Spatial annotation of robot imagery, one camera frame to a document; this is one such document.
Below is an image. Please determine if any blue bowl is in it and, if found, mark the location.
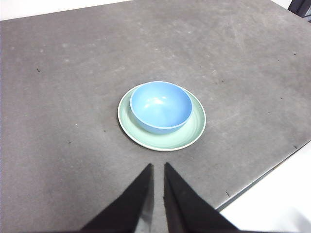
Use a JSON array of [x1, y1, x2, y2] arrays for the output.
[[130, 81, 193, 134]]

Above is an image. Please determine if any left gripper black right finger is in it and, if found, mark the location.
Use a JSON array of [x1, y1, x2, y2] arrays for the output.
[[163, 162, 240, 232]]

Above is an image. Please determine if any green plate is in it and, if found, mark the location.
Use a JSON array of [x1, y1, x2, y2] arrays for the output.
[[118, 83, 207, 152]]

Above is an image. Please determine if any dark grey metal frame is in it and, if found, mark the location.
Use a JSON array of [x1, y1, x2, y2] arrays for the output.
[[288, 0, 311, 19]]

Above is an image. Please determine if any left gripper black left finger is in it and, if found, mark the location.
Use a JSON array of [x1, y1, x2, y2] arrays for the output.
[[80, 163, 155, 232]]

